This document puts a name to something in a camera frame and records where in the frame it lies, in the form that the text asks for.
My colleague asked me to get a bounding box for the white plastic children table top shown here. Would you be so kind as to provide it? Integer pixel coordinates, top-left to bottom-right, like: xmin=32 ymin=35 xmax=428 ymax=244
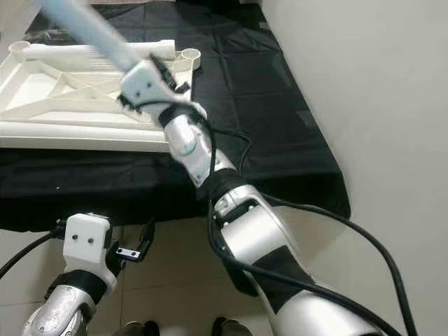
xmin=0 ymin=41 xmax=200 ymax=153

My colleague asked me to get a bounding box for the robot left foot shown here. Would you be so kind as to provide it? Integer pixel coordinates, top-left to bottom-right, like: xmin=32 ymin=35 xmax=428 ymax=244
xmin=115 ymin=321 xmax=162 ymax=336

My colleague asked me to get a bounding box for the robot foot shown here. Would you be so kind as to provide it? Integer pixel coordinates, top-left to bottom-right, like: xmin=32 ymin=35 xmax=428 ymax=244
xmin=115 ymin=321 xmax=162 ymax=336
xmin=213 ymin=318 xmax=254 ymax=336

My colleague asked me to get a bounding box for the black tablecloth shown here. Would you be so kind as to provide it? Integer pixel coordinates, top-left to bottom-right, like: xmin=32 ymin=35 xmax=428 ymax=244
xmin=0 ymin=3 xmax=351 ymax=232

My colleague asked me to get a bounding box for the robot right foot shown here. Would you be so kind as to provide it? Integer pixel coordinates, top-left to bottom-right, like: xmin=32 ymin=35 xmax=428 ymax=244
xmin=213 ymin=318 xmax=254 ymax=336

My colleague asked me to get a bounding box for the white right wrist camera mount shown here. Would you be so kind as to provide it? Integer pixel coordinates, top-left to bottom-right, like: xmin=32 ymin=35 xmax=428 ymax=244
xmin=119 ymin=59 xmax=183 ymax=113

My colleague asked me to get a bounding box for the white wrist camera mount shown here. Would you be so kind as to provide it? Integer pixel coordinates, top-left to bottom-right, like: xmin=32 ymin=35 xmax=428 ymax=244
xmin=119 ymin=59 xmax=183 ymax=113
xmin=63 ymin=213 xmax=113 ymax=281

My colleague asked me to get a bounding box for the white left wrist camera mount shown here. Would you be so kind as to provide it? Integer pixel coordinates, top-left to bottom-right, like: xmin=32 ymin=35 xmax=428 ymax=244
xmin=63 ymin=213 xmax=113 ymax=281

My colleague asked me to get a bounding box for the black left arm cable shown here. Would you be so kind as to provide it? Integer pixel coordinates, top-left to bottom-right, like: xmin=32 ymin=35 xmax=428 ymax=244
xmin=0 ymin=224 xmax=67 ymax=278

